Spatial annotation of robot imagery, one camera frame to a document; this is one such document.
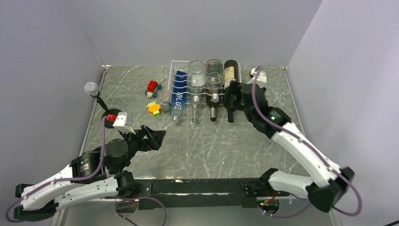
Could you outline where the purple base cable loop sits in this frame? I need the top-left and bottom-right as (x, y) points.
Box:
(114, 196), (168, 226)

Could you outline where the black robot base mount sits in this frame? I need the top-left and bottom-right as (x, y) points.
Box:
(114, 171), (289, 210)

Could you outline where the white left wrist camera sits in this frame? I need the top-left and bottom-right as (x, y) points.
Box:
(113, 112), (135, 134)

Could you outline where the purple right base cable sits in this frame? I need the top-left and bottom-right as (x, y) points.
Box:
(257, 193), (312, 219)

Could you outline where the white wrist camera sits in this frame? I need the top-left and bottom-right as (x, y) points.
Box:
(247, 68), (267, 87)
(113, 112), (135, 134)

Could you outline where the clear round glass bottle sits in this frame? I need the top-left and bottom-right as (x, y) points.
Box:
(187, 60), (206, 105)
(206, 58), (223, 103)

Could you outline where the white wire wine rack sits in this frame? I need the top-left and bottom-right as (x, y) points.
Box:
(161, 58), (241, 113)

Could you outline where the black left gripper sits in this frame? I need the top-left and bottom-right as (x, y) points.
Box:
(114, 124), (166, 174)

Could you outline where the clear glass wine bottle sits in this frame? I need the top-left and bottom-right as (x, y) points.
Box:
(190, 94), (201, 124)

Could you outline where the dark green wine bottle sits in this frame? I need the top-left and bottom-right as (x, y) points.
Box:
(227, 108), (234, 123)
(206, 96), (222, 121)

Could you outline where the colourful toy block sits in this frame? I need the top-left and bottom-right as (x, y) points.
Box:
(147, 102), (161, 117)

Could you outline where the red toy block car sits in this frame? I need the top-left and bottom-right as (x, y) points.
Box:
(145, 80), (162, 98)

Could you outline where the grey microphone on stand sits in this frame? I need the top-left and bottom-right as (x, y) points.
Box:
(84, 82), (121, 129)

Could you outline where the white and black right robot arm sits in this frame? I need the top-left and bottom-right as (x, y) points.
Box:
(223, 81), (355, 212)

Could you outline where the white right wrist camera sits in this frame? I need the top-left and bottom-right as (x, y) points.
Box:
(247, 68), (267, 87)

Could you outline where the blue square water bottle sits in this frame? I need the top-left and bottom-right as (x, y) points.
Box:
(170, 70), (188, 122)

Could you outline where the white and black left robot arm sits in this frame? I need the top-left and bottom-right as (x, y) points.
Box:
(6, 125), (166, 222)

